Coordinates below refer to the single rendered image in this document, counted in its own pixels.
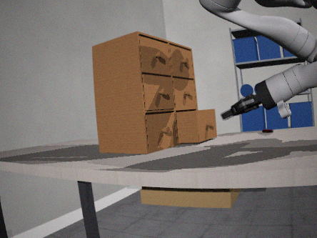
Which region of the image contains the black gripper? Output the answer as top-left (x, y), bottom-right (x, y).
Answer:
top-left (221, 80), bottom-right (277, 121)

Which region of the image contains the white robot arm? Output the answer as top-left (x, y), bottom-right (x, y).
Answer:
top-left (199, 0), bottom-right (317, 119)

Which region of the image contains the small wooden chest of drawers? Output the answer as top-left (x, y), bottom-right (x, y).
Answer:
top-left (92, 31), bottom-right (198, 154)

